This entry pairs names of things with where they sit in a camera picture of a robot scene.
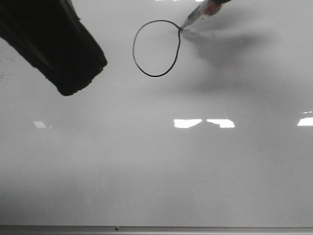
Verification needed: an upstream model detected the red cap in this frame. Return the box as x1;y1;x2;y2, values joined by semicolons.
204;0;223;16

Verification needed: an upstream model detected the white whiteboard marker black tip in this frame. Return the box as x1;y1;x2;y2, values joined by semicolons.
180;0;209;30

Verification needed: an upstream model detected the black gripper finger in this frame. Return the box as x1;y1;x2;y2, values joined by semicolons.
0;0;108;96

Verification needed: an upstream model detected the white glossy whiteboard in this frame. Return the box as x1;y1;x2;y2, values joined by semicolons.
0;0;313;226

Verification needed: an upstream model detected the grey aluminium whiteboard frame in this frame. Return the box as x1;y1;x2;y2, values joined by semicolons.
0;225;313;235

